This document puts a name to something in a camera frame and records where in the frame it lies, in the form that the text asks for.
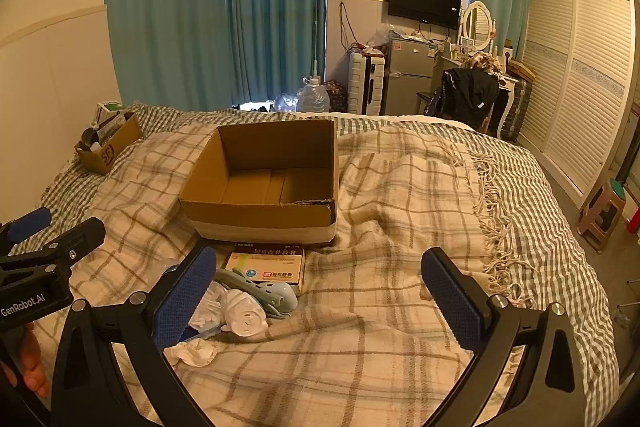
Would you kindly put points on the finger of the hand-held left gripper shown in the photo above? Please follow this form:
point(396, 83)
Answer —
point(27, 224)
point(75, 242)

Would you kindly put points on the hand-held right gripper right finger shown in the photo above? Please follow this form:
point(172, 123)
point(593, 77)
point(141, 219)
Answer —
point(452, 302)

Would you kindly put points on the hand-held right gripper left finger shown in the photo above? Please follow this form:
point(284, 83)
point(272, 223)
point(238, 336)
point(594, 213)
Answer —
point(185, 299)

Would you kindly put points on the white cloth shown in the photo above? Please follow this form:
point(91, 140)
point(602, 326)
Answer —
point(210, 306)
point(192, 353)

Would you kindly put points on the white sock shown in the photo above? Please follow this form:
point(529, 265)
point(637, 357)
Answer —
point(245, 314)

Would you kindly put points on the grey-green tape dispenser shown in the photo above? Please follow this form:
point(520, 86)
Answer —
point(280, 298)

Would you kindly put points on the yellow red medicine box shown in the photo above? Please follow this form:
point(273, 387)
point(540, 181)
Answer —
point(275, 268)

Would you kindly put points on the large cardboard box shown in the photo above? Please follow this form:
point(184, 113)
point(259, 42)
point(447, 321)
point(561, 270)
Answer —
point(260, 222)

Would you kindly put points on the person's left hand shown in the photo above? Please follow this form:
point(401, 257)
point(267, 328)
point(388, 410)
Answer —
point(31, 363)

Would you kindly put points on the small cardboard box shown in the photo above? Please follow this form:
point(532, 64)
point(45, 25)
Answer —
point(107, 157)

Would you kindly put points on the beige plaid fringed blanket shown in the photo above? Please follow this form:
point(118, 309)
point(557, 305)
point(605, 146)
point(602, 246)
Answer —
point(380, 232)

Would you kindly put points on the black round jar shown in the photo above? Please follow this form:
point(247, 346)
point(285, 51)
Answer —
point(90, 138)

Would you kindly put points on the green white carton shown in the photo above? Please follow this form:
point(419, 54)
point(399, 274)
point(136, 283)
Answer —
point(110, 111)

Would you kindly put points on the brown plastic stool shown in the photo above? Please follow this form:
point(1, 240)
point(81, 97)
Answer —
point(600, 222)

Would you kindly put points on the dark chair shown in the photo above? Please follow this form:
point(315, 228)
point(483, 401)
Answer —
point(425, 99)

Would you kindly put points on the brown suitcase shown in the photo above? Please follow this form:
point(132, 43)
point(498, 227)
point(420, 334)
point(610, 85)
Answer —
point(517, 107)

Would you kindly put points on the black jacket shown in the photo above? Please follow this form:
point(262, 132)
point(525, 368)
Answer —
point(467, 94)

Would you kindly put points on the chair with black jacket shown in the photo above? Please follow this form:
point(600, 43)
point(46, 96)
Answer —
point(507, 89)

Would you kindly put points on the clear plastic bottles bag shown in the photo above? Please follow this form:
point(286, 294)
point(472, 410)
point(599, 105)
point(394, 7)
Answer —
point(285, 103)

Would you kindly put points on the grey fridge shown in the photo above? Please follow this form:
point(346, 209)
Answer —
point(407, 77)

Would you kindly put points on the floral bag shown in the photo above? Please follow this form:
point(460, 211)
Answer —
point(337, 97)

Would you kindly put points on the white ribbed suitcase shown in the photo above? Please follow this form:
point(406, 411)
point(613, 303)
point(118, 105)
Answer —
point(365, 82)

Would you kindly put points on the large clear water jug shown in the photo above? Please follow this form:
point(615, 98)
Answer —
point(312, 99)

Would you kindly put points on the leopard print cloth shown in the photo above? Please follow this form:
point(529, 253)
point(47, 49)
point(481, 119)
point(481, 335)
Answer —
point(484, 63)

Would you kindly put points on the wide teal curtain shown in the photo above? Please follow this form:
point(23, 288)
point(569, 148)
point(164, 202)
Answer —
point(165, 7)

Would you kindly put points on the white louvered wardrobe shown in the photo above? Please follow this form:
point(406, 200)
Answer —
point(575, 82)

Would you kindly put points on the oval vanity mirror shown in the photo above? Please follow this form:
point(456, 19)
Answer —
point(477, 24)

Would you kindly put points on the dark teal curtain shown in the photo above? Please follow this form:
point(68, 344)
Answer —
point(280, 7)

